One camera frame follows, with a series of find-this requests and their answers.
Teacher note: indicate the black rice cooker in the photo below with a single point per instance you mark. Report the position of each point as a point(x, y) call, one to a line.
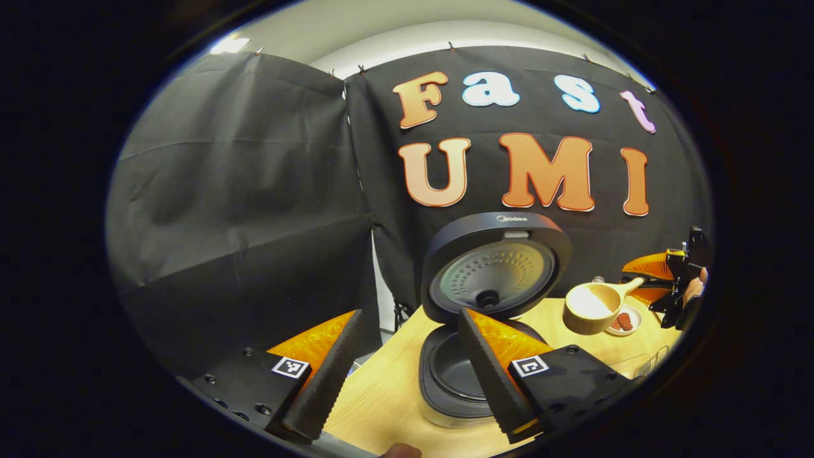
point(477, 224)

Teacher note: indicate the ceiling light panel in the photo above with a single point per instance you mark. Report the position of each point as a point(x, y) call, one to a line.
point(229, 46)

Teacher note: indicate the white round plate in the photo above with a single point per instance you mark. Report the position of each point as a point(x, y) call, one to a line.
point(636, 315)

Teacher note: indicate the white rice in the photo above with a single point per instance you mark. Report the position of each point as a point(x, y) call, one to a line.
point(588, 305)

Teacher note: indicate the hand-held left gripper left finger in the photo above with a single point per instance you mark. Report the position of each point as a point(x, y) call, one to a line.
point(331, 375)

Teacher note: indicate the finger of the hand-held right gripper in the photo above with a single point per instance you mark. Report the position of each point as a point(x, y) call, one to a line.
point(655, 267)
point(652, 296)

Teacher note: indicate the wooden spoon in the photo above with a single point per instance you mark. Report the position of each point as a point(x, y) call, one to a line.
point(579, 321)

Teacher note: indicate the black backdrop cloth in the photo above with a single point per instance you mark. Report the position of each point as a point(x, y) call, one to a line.
point(241, 191)

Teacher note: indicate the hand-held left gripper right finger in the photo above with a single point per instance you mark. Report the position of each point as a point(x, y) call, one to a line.
point(493, 375)

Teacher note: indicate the row of cloth clips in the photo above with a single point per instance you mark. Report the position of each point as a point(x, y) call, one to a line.
point(451, 46)

